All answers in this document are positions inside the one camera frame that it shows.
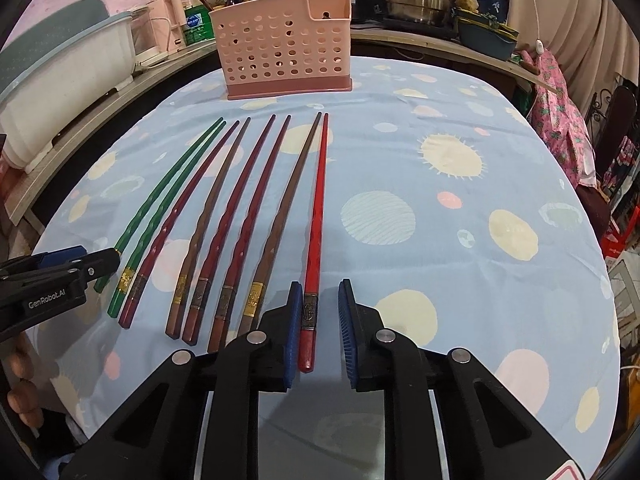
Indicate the beige curtain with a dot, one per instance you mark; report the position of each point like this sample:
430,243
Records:
575,20

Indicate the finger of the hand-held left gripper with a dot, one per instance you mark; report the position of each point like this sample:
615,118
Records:
60,256
105,265

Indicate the dark teal plastic basin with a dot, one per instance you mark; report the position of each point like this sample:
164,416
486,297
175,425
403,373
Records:
485,40

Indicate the dark red chopstick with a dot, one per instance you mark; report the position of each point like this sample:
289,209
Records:
162,237
227,232
251,230

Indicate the pink small appliance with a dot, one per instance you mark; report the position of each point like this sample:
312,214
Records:
167,20

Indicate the bright red chopstick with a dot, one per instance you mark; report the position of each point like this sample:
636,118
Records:
316,235

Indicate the grey-green plastic lid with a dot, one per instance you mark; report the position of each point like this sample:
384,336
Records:
45,35

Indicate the white plastic tub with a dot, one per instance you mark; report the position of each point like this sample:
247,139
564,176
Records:
65,85

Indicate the green chopstick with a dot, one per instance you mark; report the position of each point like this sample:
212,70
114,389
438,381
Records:
175,185
162,185

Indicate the yellow sponge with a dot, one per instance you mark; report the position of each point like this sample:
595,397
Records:
467,1

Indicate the red plastic stool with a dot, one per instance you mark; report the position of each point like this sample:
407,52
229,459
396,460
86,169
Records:
625,240

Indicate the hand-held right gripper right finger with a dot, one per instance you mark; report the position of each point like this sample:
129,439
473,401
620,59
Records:
348,340

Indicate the dark metal chair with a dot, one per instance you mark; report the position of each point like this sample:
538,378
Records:
620,110

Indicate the blue printed tablecloth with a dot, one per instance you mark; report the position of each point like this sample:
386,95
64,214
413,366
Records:
450,270

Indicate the person's left hand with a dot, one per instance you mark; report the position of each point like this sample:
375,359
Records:
24,402

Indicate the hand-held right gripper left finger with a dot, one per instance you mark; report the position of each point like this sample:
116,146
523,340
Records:
292,340

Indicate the pink floral cloth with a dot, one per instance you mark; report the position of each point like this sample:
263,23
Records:
555,110

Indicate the pink perforated chopstick holder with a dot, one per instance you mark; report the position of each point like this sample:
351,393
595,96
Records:
290,89

